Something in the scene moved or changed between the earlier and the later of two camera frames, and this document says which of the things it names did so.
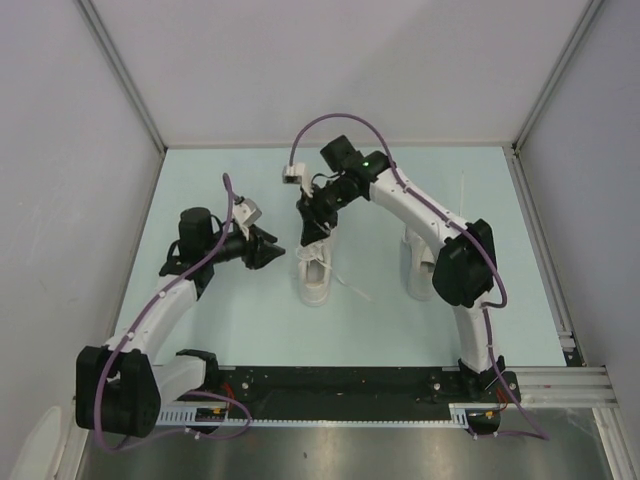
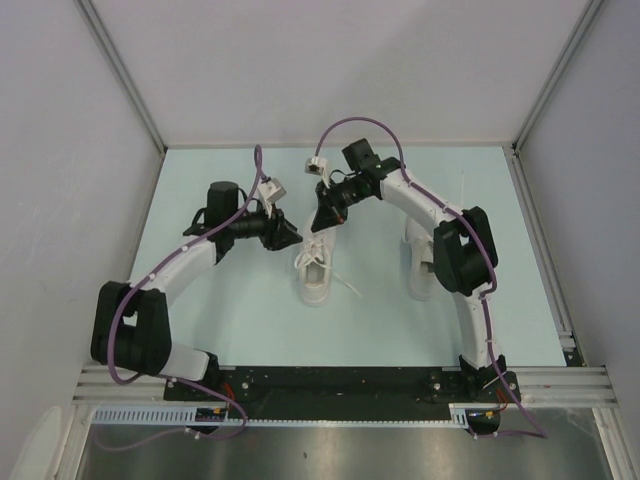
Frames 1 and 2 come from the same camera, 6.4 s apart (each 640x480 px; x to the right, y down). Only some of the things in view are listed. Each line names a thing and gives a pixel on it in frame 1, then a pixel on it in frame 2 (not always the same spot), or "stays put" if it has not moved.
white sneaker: (420, 254) stays put
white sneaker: (315, 271) stays put
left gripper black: (258, 249) → (278, 232)
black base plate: (276, 392) stays put
